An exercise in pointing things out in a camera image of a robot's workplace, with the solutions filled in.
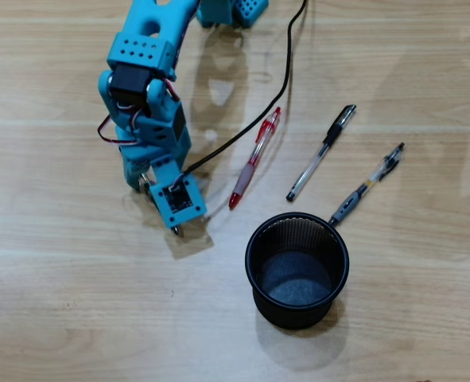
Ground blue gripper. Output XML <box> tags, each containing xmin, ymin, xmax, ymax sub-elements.
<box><xmin>118</xmin><ymin>137</ymin><xmax>192</xmax><ymax>195</ymax></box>

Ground black retractable pen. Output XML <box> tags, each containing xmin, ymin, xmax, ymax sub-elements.
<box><xmin>138</xmin><ymin>170</ymin><xmax>185</xmax><ymax>238</ymax></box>

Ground red retractable pen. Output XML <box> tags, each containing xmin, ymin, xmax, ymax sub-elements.
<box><xmin>228</xmin><ymin>106</ymin><xmax>282</xmax><ymax>210</ymax></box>

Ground clear pen with black cap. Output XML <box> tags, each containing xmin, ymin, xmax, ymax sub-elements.
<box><xmin>285</xmin><ymin>103</ymin><xmax>357</xmax><ymax>203</ymax></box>

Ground clear pen with grey grip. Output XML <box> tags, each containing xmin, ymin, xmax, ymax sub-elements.
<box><xmin>328</xmin><ymin>142</ymin><xmax>406</xmax><ymax>228</ymax></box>

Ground black mesh pen holder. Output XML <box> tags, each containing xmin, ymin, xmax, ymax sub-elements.
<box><xmin>244</xmin><ymin>212</ymin><xmax>351</xmax><ymax>330</ymax></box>

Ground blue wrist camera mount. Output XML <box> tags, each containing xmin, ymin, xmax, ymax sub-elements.
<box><xmin>149</xmin><ymin>173</ymin><xmax>208</xmax><ymax>228</ymax></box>

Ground red white black servo wires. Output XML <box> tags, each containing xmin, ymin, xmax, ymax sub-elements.
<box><xmin>97</xmin><ymin>77</ymin><xmax>182</xmax><ymax>146</ymax></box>

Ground black camera cable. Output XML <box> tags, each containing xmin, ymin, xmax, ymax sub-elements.
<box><xmin>173</xmin><ymin>0</ymin><xmax>309</xmax><ymax>192</ymax></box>

